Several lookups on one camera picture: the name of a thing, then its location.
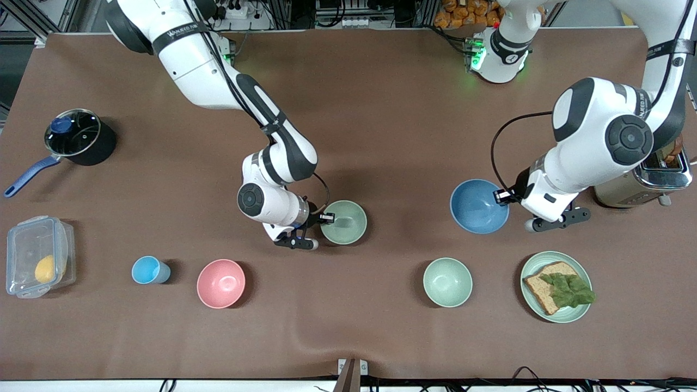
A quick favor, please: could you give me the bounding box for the pale green bowl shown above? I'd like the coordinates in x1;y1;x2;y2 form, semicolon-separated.
423;258;473;308
320;200;368;246

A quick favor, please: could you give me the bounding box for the blue bowl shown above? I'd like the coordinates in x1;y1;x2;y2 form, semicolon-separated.
450;179;510;235

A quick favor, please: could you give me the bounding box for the pink bowl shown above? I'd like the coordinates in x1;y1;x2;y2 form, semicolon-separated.
197;259;246;309

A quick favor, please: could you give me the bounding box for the brown bread slice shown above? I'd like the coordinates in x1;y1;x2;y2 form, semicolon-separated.
523;262;580;316

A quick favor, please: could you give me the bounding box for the brown table mat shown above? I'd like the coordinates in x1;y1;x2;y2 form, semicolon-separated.
0;27;697;380

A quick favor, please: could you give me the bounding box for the silver toaster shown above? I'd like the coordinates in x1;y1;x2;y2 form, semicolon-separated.
594;143;693;209

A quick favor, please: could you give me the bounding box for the green lettuce leaf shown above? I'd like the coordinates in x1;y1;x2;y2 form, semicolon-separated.
539;272;596;309

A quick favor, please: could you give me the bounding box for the pale green plate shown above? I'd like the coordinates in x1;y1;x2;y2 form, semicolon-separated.
520;251;593;323

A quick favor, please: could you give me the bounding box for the toast slice in toaster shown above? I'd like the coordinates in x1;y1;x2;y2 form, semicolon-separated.
662;135;684;164

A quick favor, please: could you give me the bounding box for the light blue cup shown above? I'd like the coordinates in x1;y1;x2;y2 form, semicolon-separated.
131;256;171;285

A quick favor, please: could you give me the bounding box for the orange snack bag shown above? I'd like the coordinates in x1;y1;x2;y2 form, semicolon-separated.
435;0;502;29

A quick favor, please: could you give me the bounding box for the white power strip with plugs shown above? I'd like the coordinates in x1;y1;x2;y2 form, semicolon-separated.
210;0;273;30

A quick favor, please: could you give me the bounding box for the glass lid with blue knob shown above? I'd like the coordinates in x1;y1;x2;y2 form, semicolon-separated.
45;109;102;157

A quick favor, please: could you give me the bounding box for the yellow lemon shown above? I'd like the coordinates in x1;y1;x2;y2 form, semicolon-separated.
35;255;56;284

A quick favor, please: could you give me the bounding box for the clear plastic lidded container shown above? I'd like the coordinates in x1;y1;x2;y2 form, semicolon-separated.
5;216;77;299

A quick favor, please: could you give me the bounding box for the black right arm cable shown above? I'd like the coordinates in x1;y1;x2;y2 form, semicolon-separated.
182;0;332;212

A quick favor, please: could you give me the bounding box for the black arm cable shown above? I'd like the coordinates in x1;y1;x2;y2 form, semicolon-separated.
182;0;332;212
490;0;697;192

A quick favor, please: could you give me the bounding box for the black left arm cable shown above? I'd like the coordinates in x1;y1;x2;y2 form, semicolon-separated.
490;0;697;192

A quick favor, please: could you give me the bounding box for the grey metal bracket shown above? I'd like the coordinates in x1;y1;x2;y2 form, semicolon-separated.
338;358;369;376

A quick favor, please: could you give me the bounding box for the black cable loop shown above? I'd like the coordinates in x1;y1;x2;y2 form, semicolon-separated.
509;366;553;382

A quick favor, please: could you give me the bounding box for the black saucepan with blue handle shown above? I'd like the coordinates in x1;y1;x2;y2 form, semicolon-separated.
4;109;117;198

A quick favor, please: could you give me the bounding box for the aluminium frame profile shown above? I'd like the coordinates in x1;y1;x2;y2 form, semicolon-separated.
0;0;74;48

